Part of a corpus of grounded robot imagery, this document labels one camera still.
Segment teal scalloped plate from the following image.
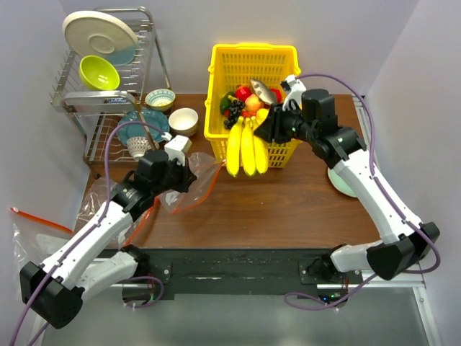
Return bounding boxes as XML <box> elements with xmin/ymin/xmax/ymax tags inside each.
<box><xmin>117</xmin><ymin>108</ymin><xmax>170</xmax><ymax>146</ymax></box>

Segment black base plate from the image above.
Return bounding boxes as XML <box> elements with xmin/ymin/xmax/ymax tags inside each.
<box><xmin>97</xmin><ymin>247</ymin><xmax>364</xmax><ymax>301</ymax></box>

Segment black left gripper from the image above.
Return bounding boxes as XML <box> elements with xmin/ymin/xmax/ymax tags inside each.
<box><xmin>152</xmin><ymin>154</ymin><xmax>197</xmax><ymax>195</ymax></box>

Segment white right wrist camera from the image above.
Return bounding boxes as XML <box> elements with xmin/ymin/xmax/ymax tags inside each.
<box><xmin>281</xmin><ymin>74</ymin><xmax>307</xmax><ymax>111</ymax></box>

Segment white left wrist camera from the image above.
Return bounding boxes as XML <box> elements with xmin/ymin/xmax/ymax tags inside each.
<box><xmin>164</xmin><ymin>135</ymin><xmax>192</xmax><ymax>166</ymax></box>

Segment metal dish rack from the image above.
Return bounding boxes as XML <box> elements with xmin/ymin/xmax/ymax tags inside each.
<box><xmin>51</xmin><ymin>6</ymin><xmax>171</xmax><ymax>167</ymax></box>

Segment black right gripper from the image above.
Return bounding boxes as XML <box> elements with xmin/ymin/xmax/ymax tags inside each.
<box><xmin>255</xmin><ymin>102</ymin><xmax>317</xmax><ymax>144</ymax></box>

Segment dark green toy pepper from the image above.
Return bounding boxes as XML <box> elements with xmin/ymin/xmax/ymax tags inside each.
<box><xmin>219</xmin><ymin>92</ymin><xmax>236</xmax><ymax>115</ymax></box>

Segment mint green saucer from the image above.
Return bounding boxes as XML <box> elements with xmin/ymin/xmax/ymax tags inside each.
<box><xmin>327</xmin><ymin>169</ymin><xmax>357</xmax><ymax>198</ymax></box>

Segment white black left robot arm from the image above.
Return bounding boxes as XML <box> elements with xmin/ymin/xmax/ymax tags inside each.
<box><xmin>19</xmin><ymin>149</ymin><xmax>196</xmax><ymax>329</ymax></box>

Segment large cream blue plate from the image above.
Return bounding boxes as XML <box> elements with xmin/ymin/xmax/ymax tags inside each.
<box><xmin>62</xmin><ymin>11</ymin><xmax>138</xmax><ymax>66</ymax></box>

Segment white cream bowl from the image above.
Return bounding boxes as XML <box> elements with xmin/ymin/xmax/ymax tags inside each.
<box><xmin>169</xmin><ymin>108</ymin><xmax>199</xmax><ymax>137</ymax></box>

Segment toy peach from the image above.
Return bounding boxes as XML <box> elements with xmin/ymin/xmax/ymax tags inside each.
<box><xmin>245</xmin><ymin>94</ymin><xmax>264</xmax><ymax>113</ymax></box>

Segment crumpled clear plastic bag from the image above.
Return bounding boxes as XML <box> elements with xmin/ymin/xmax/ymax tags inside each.
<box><xmin>73</xmin><ymin>177</ymin><xmax>107</xmax><ymax>234</ymax></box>

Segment black toy grapes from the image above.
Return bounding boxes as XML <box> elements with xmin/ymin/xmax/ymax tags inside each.
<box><xmin>223</xmin><ymin>99</ymin><xmax>245</xmax><ymax>130</ymax></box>

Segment grey toy fish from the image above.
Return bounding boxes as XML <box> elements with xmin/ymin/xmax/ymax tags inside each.
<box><xmin>250</xmin><ymin>79</ymin><xmax>277</xmax><ymax>105</ymax></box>

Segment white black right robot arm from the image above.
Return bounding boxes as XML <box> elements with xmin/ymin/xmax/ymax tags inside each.
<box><xmin>255</xmin><ymin>89</ymin><xmax>440</xmax><ymax>283</ymax></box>

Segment clear bag red zipper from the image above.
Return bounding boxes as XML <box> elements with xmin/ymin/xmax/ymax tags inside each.
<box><xmin>9</xmin><ymin>207</ymin><xmax>73</xmax><ymax>269</ymax></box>

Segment clear zip top bag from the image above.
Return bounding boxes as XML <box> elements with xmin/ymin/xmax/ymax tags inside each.
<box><xmin>124</xmin><ymin>151</ymin><xmax>228</xmax><ymax>249</ymax></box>

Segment lime green bowl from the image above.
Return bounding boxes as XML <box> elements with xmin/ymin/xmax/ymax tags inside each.
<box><xmin>79</xmin><ymin>56</ymin><xmax>120</xmax><ymax>91</ymax></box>

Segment teal patterned small bowl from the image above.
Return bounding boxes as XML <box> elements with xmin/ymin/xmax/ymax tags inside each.
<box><xmin>144</xmin><ymin>89</ymin><xmax>176</xmax><ymax>112</ymax></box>

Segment yellow toy banana bunch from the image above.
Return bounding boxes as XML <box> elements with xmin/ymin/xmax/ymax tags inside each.
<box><xmin>225</xmin><ymin>116</ymin><xmax>269</xmax><ymax>177</ymax></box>

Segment yellow toy pear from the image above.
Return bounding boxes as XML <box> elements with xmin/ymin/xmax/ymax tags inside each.
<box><xmin>255</xmin><ymin>108</ymin><xmax>269</xmax><ymax>125</ymax></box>

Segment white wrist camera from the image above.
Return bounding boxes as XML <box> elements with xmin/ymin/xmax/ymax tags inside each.
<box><xmin>281</xmin><ymin>74</ymin><xmax>307</xmax><ymax>111</ymax></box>
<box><xmin>164</xmin><ymin>135</ymin><xmax>192</xmax><ymax>166</ymax></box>

